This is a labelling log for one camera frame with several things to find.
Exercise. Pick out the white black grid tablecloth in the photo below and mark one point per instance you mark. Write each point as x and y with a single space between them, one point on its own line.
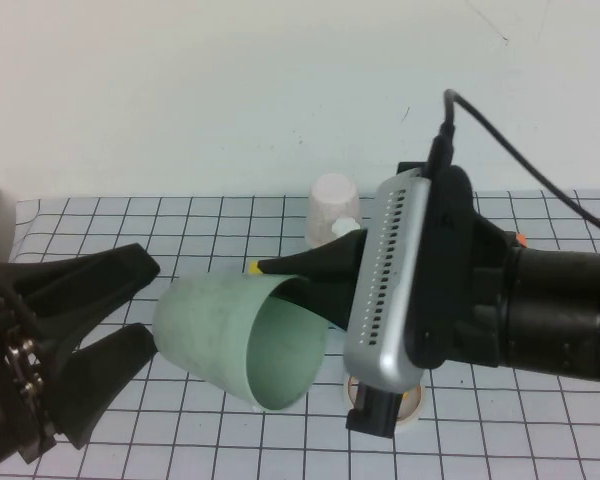
180 440

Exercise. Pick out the pink speckled cup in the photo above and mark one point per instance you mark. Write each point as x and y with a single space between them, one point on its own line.
330 205

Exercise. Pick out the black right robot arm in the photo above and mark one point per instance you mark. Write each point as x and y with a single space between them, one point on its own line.
565 310

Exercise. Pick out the green plastic cup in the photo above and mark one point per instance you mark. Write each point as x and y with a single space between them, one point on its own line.
205 320

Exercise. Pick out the yellow foam cube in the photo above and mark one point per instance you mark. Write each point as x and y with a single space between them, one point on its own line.
254 268

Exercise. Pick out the orange foam cube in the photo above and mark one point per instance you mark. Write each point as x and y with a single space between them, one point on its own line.
520 239

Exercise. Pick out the white tape roll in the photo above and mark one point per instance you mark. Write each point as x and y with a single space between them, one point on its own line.
412 417

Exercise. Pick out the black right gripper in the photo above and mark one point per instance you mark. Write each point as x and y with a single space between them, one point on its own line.
460 280

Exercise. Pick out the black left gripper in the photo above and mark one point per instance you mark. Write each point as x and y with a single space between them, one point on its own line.
15 360

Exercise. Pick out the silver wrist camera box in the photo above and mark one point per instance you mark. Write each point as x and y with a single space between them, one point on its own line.
385 280

